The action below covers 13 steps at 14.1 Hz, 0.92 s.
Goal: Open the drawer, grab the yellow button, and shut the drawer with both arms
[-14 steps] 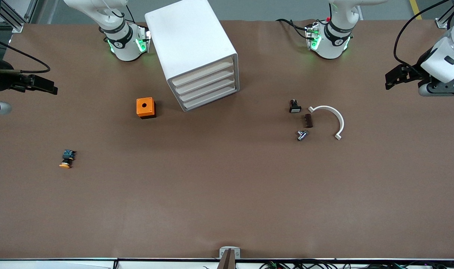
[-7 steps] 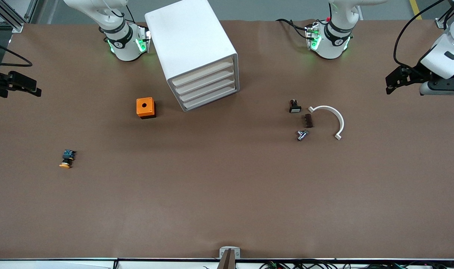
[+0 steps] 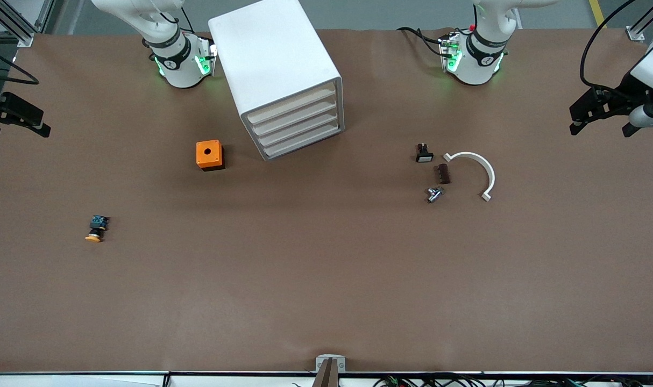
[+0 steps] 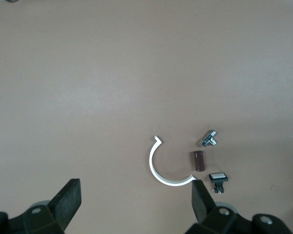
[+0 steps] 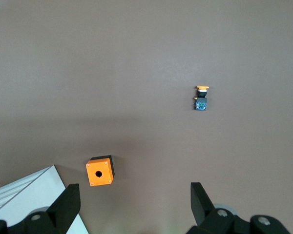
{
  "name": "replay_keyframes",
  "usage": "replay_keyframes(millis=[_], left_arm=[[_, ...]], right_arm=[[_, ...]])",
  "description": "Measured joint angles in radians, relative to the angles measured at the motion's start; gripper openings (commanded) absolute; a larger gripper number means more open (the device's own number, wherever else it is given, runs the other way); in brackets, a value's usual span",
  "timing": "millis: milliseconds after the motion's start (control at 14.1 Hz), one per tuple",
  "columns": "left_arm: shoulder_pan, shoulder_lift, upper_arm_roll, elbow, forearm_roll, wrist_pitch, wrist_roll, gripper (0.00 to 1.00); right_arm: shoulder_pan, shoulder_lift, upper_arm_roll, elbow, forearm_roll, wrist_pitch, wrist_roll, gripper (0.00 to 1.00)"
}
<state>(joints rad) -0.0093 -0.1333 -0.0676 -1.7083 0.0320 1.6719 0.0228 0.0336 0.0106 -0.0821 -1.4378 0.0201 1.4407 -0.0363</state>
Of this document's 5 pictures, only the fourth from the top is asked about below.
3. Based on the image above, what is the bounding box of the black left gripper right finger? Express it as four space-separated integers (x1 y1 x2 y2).
185 179 253 234

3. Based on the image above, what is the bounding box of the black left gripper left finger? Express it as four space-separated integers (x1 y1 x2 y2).
8 179 82 234

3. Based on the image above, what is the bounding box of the black pushbutton white square cap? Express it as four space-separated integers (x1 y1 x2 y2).
209 172 229 195

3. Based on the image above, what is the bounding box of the dark brown plastic piece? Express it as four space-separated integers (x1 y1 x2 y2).
190 150 207 173

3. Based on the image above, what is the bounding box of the chrome tee valve fitting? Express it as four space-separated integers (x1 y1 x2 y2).
200 130 218 148

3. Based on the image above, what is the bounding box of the white half-ring pipe clamp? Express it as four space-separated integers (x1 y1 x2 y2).
148 135 198 187

